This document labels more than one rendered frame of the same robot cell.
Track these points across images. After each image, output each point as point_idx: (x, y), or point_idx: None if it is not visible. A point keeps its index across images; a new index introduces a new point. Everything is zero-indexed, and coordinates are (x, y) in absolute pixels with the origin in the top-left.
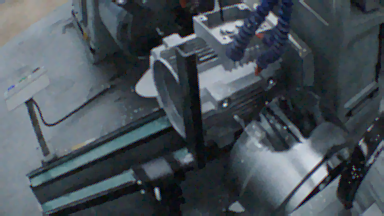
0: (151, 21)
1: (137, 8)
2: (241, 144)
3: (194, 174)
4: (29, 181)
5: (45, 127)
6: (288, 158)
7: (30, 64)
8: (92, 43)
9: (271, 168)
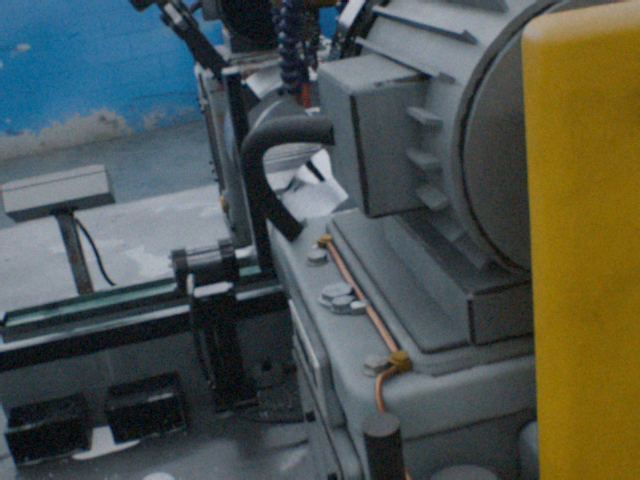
0: (245, 100)
1: (210, 52)
2: (285, 192)
3: (287, 321)
4: (2, 316)
5: None
6: (329, 184)
7: (127, 239)
8: (230, 213)
9: (306, 203)
